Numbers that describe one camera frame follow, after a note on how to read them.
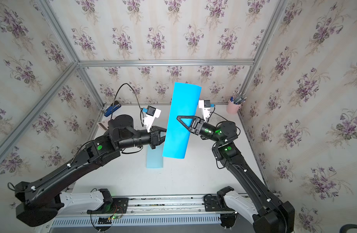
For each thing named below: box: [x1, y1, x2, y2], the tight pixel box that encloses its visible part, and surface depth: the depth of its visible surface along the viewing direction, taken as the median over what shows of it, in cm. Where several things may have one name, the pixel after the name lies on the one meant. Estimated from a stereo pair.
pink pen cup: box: [226, 99, 243, 115], surface depth 110 cm
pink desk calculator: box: [96, 119, 110, 132], surface depth 106 cm
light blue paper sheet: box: [146, 143, 164, 169], surface depth 89 cm
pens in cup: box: [229, 90, 247, 105], surface depth 113 cm
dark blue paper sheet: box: [162, 82, 202, 159], surface depth 56 cm
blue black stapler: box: [103, 100, 122, 117], surface depth 117 cm
